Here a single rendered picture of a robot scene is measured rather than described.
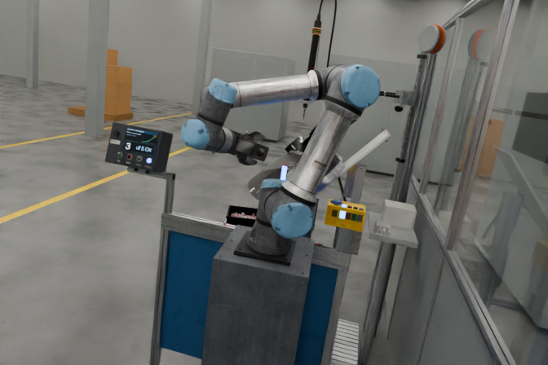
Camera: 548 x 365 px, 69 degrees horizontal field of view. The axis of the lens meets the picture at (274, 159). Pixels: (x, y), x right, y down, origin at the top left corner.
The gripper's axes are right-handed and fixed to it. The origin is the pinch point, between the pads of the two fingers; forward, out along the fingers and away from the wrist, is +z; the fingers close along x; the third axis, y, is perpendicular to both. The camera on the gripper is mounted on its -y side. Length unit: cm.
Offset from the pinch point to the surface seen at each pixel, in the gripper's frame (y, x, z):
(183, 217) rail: 47, 45, 35
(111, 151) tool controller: 82, 26, 15
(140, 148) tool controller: 69, 20, 18
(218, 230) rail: 29, 45, 40
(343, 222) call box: -23, 19, 48
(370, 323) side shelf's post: -40, 79, 119
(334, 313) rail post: -29, 61, 62
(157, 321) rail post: 48, 103, 45
